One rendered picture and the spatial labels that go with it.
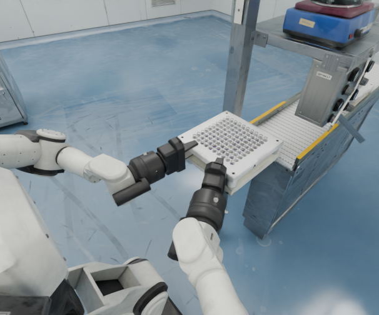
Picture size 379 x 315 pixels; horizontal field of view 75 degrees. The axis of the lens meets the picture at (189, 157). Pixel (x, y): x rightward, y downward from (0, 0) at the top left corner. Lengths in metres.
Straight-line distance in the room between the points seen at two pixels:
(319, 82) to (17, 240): 0.83
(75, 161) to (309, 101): 0.75
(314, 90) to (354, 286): 1.31
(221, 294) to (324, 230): 1.61
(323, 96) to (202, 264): 0.63
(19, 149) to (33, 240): 0.38
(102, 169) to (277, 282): 1.33
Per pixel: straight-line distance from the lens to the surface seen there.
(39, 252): 0.43
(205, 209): 0.56
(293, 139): 1.20
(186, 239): 0.51
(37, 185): 2.38
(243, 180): 0.73
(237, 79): 0.96
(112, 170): 0.65
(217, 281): 0.47
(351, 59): 0.83
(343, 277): 1.89
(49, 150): 0.81
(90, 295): 0.84
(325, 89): 0.88
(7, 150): 0.73
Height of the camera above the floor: 1.54
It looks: 43 degrees down
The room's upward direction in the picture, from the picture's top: straight up
